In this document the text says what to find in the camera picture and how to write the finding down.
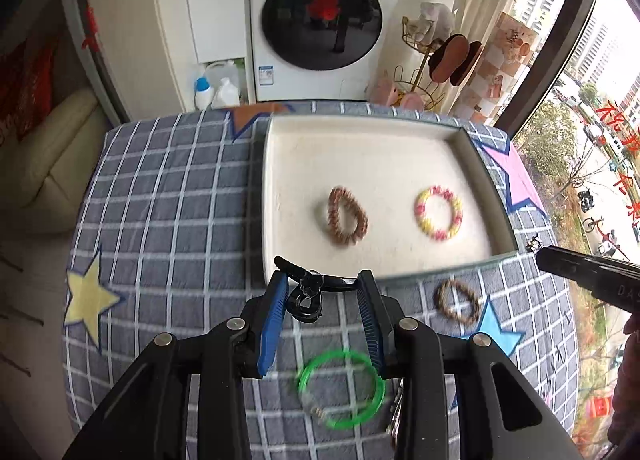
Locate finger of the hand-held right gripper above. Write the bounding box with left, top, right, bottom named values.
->
left=536, top=245, right=640, bottom=313

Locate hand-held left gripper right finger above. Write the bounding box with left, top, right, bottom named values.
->
left=356, top=269, right=583, bottom=460

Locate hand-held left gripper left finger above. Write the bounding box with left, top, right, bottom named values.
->
left=62, top=270, right=291, bottom=460

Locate green plastic bangle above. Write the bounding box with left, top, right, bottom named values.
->
left=296, top=349, right=387, bottom=430

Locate brown braided bracelet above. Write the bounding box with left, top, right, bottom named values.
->
left=434, top=277, right=482, bottom=326

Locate brown spiral hair tie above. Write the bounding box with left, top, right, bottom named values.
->
left=326, top=185, right=370, bottom=246

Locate yellow pink bead bracelet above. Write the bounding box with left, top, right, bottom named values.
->
left=413, top=185, right=464, bottom=242

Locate white jewelry tray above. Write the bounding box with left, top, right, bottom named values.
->
left=261, top=113, right=518, bottom=286

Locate person's right hand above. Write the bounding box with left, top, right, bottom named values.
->
left=607, top=315, right=640, bottom=448

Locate checkered star tablecloth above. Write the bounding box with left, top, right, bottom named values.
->
left=61, top=100, right=581, bottom=460

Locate red window decal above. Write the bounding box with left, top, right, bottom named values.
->
left=580, top=100, right=640, bottom=241

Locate pink slipper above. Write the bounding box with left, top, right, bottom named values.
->
left=367, top=78, right=398, bottom=104
left=397, top=90, right=426, bottom=111

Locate pink patterned box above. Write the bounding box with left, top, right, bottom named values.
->
left=457, top=10, right=541, bottom=123

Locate small white jug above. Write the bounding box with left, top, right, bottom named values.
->
left=211, top=78, right=242, bottom=108

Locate blue cap detergent bottle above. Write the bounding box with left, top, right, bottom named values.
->
left=194, top=76, right=216, bottom=111

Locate brown slipper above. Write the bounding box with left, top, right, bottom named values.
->
left=450, top=40, right=483, bottom=87
left=430, top=34, right=471, bottom=84

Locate white washing machine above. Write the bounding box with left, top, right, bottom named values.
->
left=248, top=0, right=408, bottom=104

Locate large translucent jug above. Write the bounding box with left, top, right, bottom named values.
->
left=205, top=59, right=246, bottom=91

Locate cream sofa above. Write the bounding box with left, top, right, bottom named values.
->
left=0, top=88, right=108, bottom=236

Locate red cushion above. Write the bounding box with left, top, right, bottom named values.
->
left=0, top=38, right=58, bottom=141

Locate red door sticker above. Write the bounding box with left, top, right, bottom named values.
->
left=82, top=5, right=103, bottom=51

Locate dark window frame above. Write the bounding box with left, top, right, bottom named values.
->
left=495, top=0, right=616, bottom=141

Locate gold wire rack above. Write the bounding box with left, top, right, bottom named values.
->
left=390, top=15, right=451, bottom=114

